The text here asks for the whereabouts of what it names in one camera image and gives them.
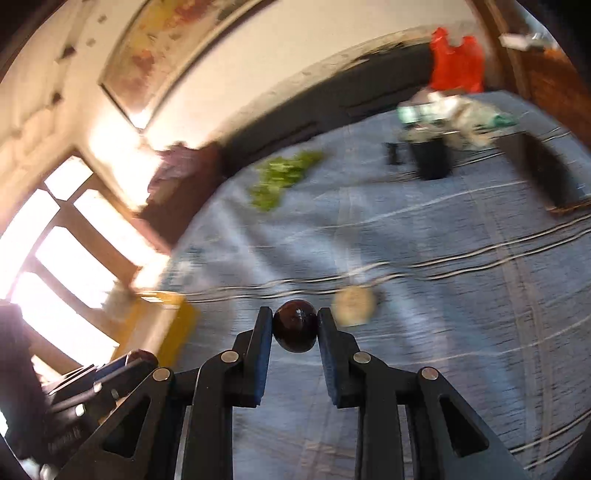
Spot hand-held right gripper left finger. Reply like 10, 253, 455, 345
55, 306, 274, 480

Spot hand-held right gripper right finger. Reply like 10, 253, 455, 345
318, 306, 532, 480

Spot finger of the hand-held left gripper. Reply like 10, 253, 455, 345
46, 356, 131, 393
90, 362, 160, 407

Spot yellow cardboard box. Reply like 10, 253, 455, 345
104, 288, 201, 370

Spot person's left forearm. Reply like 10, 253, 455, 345
0, 299, 47, 462

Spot short peeled sugarcane piece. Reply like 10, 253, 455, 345
331, 285, 377, 326

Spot blue plaid blanket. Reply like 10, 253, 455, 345
152, 90, 591, 480

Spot brown upholstered chair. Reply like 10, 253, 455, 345
131, 143, 227, 254

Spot green lettuce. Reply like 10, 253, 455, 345
249, 150, 324, 213

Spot pink floral cloth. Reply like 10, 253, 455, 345
148, 143, 204, 199

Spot black box device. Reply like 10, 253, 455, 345
411, 138, 455, 181

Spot black padded headboard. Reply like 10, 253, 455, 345
222, 39, 435, 181

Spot crumpled white plastic bags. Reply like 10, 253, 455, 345
397, 90, 518, 148

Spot red plastic bag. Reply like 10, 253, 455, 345
428, 27, 485, 93

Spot wooden cabinet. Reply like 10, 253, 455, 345
475, 0, 591, 148

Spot window with wooden frame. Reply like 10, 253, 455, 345
0, 154, 144, 365

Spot framed wall picture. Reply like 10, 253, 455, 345
99, 0, 278, 130

